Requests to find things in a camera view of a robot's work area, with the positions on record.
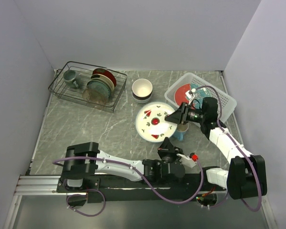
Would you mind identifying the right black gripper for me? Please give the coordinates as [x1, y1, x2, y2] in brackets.
[164, 102, 205, 125]

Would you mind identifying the white top bowl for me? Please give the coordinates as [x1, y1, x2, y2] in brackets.
[132, 79, 153, 97]

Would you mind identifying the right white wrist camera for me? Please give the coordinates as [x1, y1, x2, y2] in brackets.
[185, 89, 196, 106]

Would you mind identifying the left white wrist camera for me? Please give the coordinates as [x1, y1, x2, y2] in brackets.
[177, 154, 197, 168]

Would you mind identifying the dark red plate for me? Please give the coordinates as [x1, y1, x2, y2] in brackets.
[92, 68, 117, 87]

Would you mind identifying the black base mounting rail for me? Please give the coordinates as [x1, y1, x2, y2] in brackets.
[54, 173, 217, 203]

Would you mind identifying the cream plate in rack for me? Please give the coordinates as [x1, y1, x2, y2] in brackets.
[91, 74, 115, 92]

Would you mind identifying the white watermelon pattern plate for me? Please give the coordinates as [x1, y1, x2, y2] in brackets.
[135, 102, 177, 143]

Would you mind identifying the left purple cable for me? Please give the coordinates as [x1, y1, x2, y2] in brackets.
[52, 157, 204, 217]

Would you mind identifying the clear brown glass plate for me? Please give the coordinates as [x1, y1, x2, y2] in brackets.
[82, 88, 108, 105]

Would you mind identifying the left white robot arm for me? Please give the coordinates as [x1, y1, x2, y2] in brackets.
[61, 137, 185, 192]

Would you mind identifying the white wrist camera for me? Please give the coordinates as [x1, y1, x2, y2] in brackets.
[177, 154, 197, 168]
[185, 89, 196, 106]

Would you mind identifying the teal patterned plate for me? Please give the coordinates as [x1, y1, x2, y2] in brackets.
[87, 80, 111, 98]

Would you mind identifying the light blue mug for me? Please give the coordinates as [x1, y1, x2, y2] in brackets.
[173, 123, 189, 141]

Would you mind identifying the grey ceramic mug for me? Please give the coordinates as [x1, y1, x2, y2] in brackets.
[63, 70, 79, 89]

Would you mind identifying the white plastic perforated bin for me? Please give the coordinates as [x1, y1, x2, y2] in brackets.
[164, 73, 237, 123]

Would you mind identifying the black wire dish rack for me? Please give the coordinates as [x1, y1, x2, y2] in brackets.
[48, 61, 127, 113]

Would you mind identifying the red rimmed bottom plate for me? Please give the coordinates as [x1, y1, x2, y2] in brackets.
[174, 83, 212, 109]

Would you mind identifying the purple cable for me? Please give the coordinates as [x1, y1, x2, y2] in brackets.
[194, 85, 263, 212]
[52, 157, 204, 217]

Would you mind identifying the dark striped bottom bowl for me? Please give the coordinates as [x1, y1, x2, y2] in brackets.
[132, 92, 152, 104]

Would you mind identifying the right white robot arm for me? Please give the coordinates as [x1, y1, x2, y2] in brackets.
[165, 97, 267, 199]

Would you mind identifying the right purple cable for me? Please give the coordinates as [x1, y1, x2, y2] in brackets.
[194, 85, 263, 212]

